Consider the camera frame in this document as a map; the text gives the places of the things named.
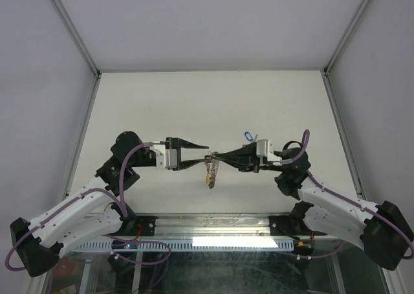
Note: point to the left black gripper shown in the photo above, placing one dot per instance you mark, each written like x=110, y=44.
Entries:
x=178, y=144

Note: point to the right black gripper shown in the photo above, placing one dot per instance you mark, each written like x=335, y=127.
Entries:
x=246, y=150

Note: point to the key with blue tag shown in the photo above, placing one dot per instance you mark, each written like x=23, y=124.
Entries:
x=249, y=137

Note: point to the large keyring with yellow grip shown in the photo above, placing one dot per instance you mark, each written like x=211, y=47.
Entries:
x=212, y=166

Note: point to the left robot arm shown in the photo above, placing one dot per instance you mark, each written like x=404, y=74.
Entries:
x=98, y=208

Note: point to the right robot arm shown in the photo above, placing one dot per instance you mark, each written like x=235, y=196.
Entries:
x=380, y=230

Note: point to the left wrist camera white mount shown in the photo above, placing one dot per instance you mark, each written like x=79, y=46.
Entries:
x=166, y=157

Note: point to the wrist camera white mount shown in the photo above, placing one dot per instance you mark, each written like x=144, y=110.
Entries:
x=265, y=151
x=166, y=157

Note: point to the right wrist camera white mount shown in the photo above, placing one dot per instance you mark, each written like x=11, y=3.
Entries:
x=265, y=151

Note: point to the aluminium mounting rail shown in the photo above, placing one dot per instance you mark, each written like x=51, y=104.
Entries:
x=188, y=225

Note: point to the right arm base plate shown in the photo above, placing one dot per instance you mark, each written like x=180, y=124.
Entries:
x=281, y=225

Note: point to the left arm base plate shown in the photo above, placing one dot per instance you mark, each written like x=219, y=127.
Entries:
x=144, y=225

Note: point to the slotted white cable duct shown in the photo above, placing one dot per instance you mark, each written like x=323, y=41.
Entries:
x=195, y=244

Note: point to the left aluminium frame post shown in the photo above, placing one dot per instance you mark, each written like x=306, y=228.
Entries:
x=75, y=36

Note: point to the aluminium frame post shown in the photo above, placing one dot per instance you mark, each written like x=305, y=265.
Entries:
x=75, y=36
x=347, y=35

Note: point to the right aluminium frame post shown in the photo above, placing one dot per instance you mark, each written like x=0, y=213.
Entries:
x=347, y=35

